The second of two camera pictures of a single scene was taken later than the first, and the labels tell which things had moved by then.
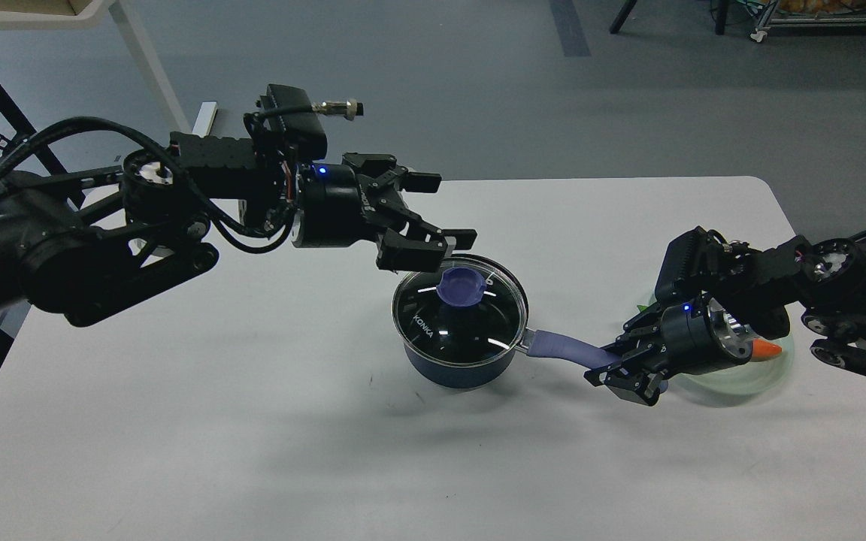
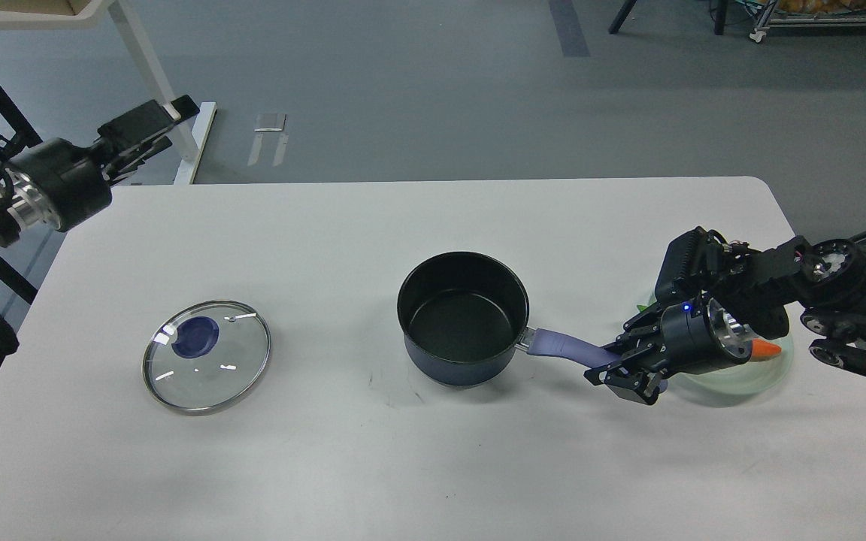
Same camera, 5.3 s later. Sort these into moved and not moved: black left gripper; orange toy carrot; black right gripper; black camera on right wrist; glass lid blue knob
Moved: glass lid blue knob; black left gripper
Not moved: orange toy carrot; black camera on right wrist; black right gripper
